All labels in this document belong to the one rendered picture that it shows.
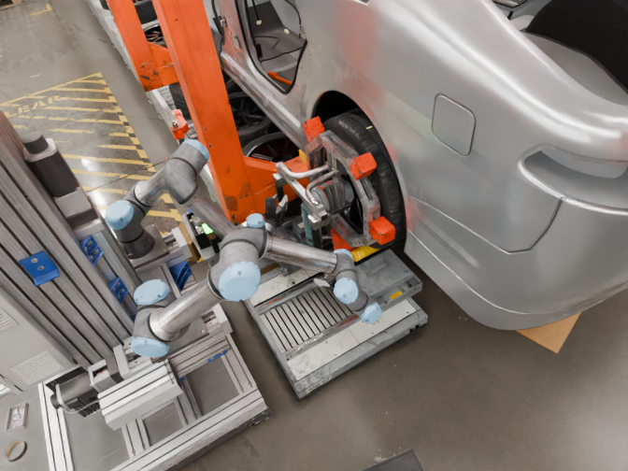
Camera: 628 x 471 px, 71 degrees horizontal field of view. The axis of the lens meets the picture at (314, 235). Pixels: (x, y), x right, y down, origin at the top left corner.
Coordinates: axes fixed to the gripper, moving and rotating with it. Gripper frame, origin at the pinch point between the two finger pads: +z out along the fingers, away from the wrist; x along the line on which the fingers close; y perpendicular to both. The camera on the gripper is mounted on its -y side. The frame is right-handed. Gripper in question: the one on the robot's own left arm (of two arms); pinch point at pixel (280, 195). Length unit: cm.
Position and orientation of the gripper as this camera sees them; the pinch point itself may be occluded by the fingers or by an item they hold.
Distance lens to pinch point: 213.8
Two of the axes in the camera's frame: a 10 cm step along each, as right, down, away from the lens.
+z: 2.6, -7.2, 6.5
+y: 1.0, 6.9, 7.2
